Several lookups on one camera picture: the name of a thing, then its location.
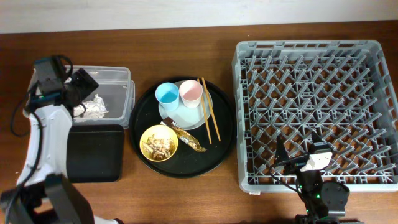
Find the yellow bowl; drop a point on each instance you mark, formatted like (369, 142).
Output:
(159, 130)

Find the gold brown snack wrapper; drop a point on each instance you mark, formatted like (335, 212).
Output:
(183, 135)

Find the grey round plate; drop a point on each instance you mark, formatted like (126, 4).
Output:
(187, 118)

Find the grey dishwasher rack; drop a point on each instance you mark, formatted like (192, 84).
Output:
(339, 89)

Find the round black serving tray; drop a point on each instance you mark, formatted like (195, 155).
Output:
(186, 162)

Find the pink cup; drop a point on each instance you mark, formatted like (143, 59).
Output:
(191, 92)

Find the light blue cup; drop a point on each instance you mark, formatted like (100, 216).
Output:
(167, 94)

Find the wooden chopstick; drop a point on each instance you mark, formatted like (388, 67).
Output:
(205, 114)
(211, 109)

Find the clear plastic waste bin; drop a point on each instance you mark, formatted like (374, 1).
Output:
(117, 91)

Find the black rectangular tray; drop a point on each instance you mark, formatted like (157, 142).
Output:
(95, 153)

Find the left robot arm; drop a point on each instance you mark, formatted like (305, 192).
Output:
(43, 193)

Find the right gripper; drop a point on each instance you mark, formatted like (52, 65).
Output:
(281, 154)

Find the white tissue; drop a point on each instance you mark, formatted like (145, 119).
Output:
(94, 108)

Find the food scraps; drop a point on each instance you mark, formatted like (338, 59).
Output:
(158, 148)

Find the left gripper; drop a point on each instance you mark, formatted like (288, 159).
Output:
(84, 84)

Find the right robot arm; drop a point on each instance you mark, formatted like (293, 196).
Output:
(324, 200)

